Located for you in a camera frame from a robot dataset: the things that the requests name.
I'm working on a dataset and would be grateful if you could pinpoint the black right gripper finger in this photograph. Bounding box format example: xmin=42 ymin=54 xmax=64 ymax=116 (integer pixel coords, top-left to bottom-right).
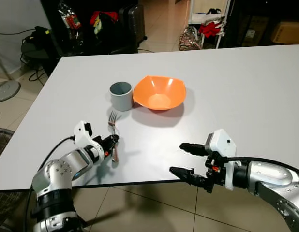
xmin=180 ymin=142 xmax=208 ymax=156
xmin=169 ymin=166 xmax=209 ymax=191

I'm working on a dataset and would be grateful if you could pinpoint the silver metal fork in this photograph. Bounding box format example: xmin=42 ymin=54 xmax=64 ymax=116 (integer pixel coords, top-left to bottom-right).
xmin=107 ymin=110 xmax=120 ymax=163

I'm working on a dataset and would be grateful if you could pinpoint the grey cup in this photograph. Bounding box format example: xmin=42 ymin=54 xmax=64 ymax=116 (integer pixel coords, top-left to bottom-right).
xmin=109 ymin=81 xmax=134 ymax=112

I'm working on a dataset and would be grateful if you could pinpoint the orange bowl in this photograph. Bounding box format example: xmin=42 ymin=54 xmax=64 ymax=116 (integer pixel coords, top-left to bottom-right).
xmin=133 ymin=75 xmax=187 ymax=111

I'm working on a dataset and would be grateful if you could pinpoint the black cabinet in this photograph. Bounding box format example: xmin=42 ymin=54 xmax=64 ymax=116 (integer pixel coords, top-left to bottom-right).
xmin=40 ymin=0 xmax=139 ymax=74

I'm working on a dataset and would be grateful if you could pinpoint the black fan grille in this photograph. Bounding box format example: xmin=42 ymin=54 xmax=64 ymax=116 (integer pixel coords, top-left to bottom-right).
xmin=0 ymin=104 xmax=15 ymax=162

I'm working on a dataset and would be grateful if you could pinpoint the patterned brown bag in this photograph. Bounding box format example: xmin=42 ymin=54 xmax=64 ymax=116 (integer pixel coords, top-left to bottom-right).
xmin=178 ymin=26 xmax=201 ymax=52

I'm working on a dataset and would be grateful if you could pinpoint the round black side table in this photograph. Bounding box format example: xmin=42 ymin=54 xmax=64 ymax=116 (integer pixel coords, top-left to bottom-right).
xmin=21 ymin=38 xmax=57 ymax=63

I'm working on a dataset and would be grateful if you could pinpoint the dark suitcase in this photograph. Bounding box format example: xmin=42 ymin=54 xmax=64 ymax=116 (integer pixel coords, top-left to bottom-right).
xmin=119 ymin=4 xmax=147 ymax=49

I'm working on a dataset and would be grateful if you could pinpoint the red cloth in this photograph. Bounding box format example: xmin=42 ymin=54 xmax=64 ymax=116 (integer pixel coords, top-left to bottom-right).
xmin=89 ymin=10 xmax=119 ymax=28
xmin=197 ymin=21 xmax=223 ymax=39

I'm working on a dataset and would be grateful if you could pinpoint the black bag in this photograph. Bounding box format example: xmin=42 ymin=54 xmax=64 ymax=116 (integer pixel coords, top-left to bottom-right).
xmin=26 ymin=26 xmax=51 ymax=49

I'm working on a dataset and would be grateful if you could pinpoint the red green snack packet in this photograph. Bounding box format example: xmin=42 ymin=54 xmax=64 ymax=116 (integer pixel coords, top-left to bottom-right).
xmin=58 ymin=2 xmax=76 ymax=30

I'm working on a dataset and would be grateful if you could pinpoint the white rack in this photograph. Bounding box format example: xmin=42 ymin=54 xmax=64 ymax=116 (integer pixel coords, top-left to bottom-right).
xmin=188 ymin=0 xmax=233 ymax=49

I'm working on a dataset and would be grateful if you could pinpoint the black shelf unit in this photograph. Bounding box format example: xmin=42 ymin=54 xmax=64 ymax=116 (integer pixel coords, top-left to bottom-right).
xmin=222 ymin=0 xmax=299 ymax=48

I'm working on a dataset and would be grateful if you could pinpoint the brown cardboard box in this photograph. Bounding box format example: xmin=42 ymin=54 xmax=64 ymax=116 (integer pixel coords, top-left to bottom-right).
xmin=270 ymin=21 xmax=299 ymax=45

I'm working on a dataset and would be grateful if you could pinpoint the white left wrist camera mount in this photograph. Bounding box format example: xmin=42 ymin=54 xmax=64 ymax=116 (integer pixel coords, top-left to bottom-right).
xmin=74 ymin=121 xmax=105 ymax=163

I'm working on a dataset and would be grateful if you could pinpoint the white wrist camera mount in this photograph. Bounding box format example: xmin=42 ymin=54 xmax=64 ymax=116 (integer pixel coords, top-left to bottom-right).
xmin=204 ymin=129 xmax=237 ymax=189
xmin=74 ymin=121 xmax=105 ymax=163

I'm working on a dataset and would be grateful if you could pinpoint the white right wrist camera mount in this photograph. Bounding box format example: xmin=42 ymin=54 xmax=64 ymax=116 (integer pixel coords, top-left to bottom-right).
xmin=204 ymin=129 xmax=237 ymax=189

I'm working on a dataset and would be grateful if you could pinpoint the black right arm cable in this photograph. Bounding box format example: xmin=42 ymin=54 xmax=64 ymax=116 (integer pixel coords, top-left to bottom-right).
xmin=218 ymin=155 xmax=299 ymax=177

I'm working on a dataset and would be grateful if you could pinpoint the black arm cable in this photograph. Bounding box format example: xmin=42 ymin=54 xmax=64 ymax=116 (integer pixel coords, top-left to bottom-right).
xmin=25 ymin=136 xmax=75 ymax=232
xmin=218 ymin=155 xmax=299 ymax=177

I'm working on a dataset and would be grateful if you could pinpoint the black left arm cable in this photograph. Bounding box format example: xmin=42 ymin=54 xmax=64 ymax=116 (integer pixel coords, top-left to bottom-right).
xmin=25 ymin=136 xmax=75 ymax=232

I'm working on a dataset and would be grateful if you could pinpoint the grey pedestal fan stand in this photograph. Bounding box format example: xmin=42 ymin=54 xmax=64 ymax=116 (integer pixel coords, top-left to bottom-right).
xmin=0 ymin=52 xmax=21 ymax=103

